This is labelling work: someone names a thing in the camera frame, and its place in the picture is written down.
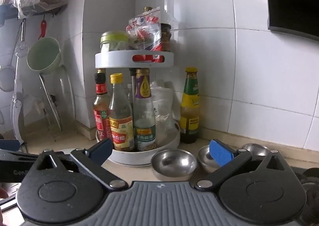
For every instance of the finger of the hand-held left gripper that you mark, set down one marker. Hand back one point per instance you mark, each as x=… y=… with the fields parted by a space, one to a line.
x=22 y=156
x=10 y=145

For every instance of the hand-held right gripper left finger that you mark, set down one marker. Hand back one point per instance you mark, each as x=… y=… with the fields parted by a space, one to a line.
x=101 y=151

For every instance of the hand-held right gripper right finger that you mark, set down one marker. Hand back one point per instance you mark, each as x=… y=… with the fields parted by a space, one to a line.
x=220 y=152

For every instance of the medium steel bowl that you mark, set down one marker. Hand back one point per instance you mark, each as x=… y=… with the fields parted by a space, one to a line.
x=205 y=157

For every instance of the small steel bowl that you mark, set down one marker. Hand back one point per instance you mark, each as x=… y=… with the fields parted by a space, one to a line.
x=255 y=149

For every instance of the large steel bowl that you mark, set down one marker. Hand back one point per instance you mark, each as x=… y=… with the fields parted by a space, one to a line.
x=173 y=165

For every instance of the person's left hand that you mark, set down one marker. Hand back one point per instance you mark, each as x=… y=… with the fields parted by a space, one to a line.
x=3 y=193

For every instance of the white plate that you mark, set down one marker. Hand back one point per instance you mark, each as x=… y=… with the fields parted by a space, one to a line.
x=66 y=150

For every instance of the yellow-cap vinegar bottle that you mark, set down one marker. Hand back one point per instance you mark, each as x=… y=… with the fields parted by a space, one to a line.
x=121 y=121

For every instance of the white smiley slotted spatula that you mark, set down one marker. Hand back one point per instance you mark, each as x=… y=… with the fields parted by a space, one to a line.
x=17 y=106

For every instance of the red-label dark sauce bottle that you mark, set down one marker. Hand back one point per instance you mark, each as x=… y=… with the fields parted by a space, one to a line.
x=101 y=106

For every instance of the green yellow-label sauce bottle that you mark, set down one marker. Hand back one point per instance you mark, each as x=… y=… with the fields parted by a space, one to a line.
x=190 y=106

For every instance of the purple-neck soy sauce bottle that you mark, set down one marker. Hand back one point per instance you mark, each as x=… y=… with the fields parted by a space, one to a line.
x=144 y=116

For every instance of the steel mesh strainer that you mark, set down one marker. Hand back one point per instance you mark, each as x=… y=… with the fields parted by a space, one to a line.
x=6 y=79

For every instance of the glass pot lid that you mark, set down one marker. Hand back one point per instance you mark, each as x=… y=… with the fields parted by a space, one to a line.
x=67 y=91

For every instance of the clear plastic bag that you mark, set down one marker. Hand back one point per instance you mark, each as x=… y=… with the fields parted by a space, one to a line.
x=163 y=106

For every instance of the green plastic scoop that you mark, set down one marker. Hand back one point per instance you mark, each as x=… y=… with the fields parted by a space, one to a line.
x=43 y=56

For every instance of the white two-tier spice rack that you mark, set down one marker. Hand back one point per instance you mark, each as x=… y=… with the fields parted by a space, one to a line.
x=139 y=59

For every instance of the green-lid glass jar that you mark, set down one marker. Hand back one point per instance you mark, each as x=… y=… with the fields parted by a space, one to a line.
x=114 y=41

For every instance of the red plastic hanging tool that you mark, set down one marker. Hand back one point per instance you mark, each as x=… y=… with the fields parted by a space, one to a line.
x=42 y=29

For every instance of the red and white snack bag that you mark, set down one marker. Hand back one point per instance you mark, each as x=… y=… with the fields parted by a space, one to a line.
x=145 y=33

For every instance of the dark glass jar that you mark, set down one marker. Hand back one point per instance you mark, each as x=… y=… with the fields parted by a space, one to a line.
x=166 y=38

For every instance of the gold-cap bottle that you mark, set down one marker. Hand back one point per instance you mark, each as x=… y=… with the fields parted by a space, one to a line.
x=147 y=9

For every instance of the wall shelf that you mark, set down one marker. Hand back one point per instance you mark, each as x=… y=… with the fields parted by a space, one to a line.
x=37 y=9

